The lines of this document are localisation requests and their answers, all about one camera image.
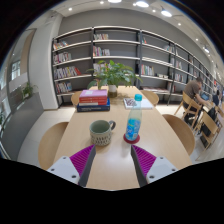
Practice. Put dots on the round red coaster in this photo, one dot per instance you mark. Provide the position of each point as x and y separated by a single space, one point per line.
131 141

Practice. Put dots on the pink book on top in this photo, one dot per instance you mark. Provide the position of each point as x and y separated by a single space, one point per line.
93 93

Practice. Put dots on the small plant by window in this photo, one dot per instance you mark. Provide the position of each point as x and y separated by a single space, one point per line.
27 91

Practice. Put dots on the clear bottle with blue label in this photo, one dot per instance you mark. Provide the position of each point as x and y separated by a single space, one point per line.
134 119

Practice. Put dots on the wooden chair far right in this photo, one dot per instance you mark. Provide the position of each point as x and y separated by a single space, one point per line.
151 96

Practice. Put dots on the seated person in blue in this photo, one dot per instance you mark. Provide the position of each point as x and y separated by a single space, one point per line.
217 98

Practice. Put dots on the wooden chair far left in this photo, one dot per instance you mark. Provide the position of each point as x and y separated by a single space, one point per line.
75 98

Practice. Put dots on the red book in stack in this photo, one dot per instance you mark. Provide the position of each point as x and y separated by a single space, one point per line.
93 101

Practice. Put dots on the green ceramic mug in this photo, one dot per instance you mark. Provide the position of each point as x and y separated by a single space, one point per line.
101 132

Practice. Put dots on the wooden chair near left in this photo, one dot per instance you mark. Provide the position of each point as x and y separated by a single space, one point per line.
49 144

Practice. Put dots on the large dark bookshelf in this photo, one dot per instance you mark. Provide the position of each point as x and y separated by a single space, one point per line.
160 64

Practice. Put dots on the white book with dark picture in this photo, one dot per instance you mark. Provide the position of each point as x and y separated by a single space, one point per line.
130 102

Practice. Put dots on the wooden chair with black bag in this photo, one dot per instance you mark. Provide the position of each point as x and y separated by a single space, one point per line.
197 131

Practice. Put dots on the wooden chair near right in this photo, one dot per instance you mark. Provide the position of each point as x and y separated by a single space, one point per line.
183 132

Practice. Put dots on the dark blue bottom book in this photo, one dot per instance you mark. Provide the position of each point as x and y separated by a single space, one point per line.
93 107

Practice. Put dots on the green potted plant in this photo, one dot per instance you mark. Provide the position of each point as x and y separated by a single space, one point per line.
112 74

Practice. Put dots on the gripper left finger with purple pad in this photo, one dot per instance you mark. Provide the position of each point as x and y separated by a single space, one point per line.
75 168

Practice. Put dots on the seated man in brown shirt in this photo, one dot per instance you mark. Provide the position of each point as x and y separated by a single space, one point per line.
192 90

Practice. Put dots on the black backpack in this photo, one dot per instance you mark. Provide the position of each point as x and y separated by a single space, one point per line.
209 127

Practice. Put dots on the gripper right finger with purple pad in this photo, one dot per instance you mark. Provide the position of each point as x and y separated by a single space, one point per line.
150 168

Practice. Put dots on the wooden chair under man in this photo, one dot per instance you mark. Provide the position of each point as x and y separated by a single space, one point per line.
190 107

